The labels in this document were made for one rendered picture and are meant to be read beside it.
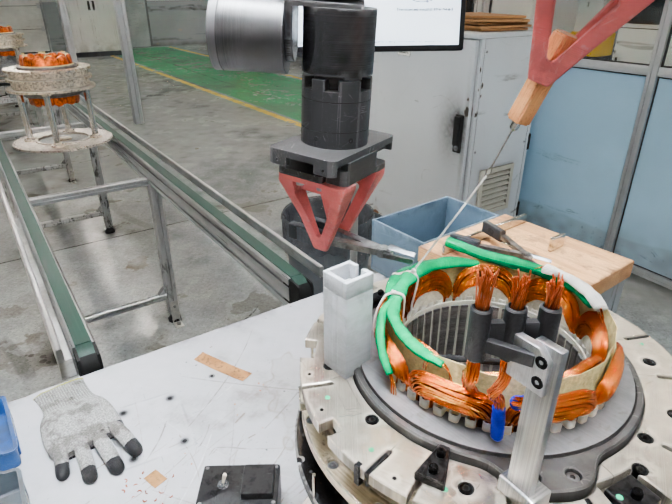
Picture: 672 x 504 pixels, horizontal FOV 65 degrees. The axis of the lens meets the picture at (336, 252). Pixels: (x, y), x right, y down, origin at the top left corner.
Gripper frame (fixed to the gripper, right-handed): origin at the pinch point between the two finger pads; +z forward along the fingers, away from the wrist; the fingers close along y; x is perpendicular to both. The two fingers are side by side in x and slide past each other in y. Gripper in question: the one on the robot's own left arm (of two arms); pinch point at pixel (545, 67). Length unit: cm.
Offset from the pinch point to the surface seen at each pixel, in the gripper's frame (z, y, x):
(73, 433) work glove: 68, 4, -34
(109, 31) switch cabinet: 477, -963, -844
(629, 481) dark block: 18.3, 11.1, 16.6
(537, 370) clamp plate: 10.6, 14.9, 6.4
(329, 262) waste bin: 120, -123, -31
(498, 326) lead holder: 10.0, 13.8, 3.7
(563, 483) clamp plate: 18.9, 13.4, 12.5
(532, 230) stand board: 27.5, -34.7, 11.3
